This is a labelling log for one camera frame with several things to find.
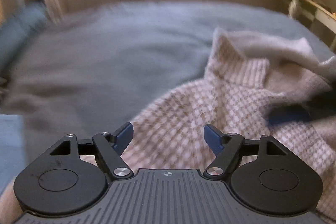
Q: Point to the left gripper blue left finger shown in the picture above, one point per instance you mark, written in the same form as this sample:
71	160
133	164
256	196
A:
109	148

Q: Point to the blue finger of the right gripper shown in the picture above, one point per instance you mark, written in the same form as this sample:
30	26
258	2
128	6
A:
288	113

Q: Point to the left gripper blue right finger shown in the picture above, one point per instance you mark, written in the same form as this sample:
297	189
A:
226	148

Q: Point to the pink houndstooth knit jacket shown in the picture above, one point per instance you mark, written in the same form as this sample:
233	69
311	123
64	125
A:
286	173

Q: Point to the blue-grey bed sheet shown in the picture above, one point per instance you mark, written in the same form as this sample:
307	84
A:
98	68

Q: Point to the cream wooden desk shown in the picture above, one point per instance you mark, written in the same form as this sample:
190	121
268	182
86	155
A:
317	20

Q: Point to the white bedpost finial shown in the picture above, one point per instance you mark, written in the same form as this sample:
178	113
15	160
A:
295	9

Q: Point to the light blue folded cloth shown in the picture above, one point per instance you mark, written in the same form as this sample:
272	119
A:
13	157

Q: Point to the teal blue pillow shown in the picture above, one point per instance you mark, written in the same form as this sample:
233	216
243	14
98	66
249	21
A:
18	30

